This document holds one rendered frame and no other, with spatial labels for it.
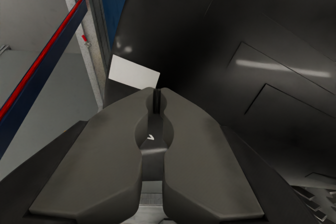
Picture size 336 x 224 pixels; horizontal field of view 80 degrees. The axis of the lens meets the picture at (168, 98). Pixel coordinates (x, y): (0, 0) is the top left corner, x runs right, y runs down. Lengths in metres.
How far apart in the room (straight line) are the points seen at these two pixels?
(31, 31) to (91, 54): 1.20
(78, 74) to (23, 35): 0.50
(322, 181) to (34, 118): 1.17
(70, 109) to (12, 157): 0.32
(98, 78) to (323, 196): 0.47
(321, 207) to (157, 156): 0.25
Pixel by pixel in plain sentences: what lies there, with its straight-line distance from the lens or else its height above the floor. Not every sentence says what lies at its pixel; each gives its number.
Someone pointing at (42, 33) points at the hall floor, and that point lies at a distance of 1.63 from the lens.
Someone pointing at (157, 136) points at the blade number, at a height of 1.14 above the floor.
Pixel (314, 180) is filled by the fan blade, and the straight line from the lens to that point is 0.23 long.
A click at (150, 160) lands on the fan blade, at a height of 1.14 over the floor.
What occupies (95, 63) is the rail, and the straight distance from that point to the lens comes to 0.49.
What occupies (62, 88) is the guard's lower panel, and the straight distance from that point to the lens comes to 1.32.
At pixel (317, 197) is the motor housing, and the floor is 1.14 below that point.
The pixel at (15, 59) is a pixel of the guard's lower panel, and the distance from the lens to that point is 1.67.
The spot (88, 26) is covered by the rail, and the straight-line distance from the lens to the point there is 0.44.
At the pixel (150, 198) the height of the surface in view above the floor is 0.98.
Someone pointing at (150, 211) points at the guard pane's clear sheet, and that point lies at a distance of 0.90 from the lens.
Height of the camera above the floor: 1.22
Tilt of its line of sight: 42 degrees down
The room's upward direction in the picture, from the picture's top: 180 degrees clockwise
